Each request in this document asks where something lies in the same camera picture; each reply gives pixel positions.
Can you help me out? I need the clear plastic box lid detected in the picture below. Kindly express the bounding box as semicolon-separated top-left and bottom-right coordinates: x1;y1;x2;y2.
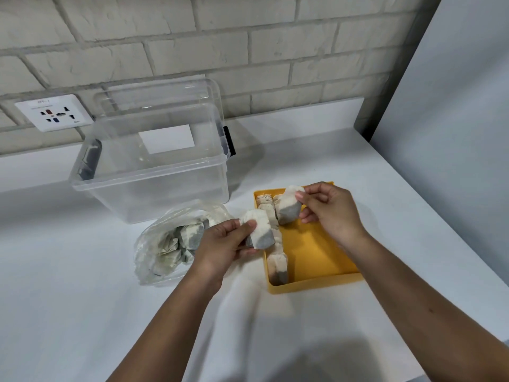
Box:
93;78;223;128

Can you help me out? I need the person's left hand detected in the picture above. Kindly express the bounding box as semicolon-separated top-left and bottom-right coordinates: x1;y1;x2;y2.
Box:
191;219;261;285

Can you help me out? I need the person's right forearm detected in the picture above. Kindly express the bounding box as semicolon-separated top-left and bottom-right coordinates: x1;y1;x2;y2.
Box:
341;233;509;382

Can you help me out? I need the white tea bag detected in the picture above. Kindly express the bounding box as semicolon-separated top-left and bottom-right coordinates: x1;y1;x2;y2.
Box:
274;185;306;226
240;209;275;251

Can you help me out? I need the pile of tea bags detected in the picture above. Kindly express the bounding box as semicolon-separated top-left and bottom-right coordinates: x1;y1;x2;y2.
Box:
153;219;211;277

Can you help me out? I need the white paper label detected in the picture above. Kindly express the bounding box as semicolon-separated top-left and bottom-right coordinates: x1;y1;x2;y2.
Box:
138;124;196;155

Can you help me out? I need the clear plastic bag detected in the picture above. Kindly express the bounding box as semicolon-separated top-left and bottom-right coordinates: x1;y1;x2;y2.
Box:
134;202;236;287

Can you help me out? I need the row of tea bags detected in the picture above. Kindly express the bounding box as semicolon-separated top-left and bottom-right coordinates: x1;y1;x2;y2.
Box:
256;193;289;285

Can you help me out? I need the grey box latch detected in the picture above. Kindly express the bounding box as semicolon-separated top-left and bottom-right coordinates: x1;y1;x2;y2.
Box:
222;126;236;159
78;138;103;180

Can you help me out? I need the clear plastic storage box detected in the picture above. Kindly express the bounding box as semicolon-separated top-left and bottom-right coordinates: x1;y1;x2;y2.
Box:
68;102;236;225

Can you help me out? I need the person's left forearm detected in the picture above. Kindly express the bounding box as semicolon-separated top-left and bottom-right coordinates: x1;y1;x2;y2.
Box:
107;267;224;382

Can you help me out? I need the person's right hand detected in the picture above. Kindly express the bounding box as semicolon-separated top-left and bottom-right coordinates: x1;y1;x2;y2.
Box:
296;181;371;250

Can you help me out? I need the white wall socket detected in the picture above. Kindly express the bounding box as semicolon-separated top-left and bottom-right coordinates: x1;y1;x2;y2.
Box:
14;94;95;133

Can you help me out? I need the yellow plastic tray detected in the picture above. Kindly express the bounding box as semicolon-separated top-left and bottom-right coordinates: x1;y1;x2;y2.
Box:
253;181;365;296

